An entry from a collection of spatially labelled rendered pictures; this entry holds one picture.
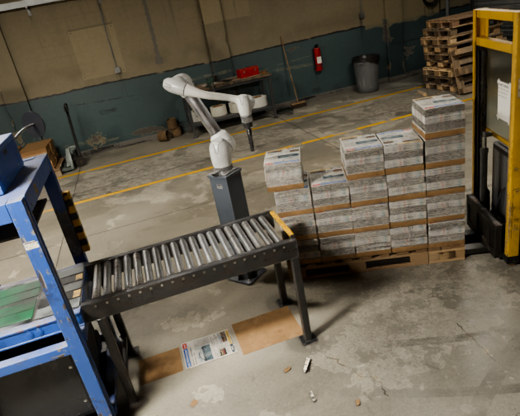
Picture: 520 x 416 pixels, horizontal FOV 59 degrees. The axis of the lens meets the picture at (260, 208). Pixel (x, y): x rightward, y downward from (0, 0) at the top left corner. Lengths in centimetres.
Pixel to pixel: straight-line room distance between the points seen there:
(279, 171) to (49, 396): 212
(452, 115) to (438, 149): 26
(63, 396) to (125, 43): 770
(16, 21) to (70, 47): 96
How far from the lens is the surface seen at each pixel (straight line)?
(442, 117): 363
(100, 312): 292
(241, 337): 353
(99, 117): 996
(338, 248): 387
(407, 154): 364
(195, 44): 995
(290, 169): 355
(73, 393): 311
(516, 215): 389
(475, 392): 305
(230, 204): 376
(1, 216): 249
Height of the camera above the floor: 218
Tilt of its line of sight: 23 degrees down
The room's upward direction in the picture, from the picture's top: 11 degrees counter-clockwise
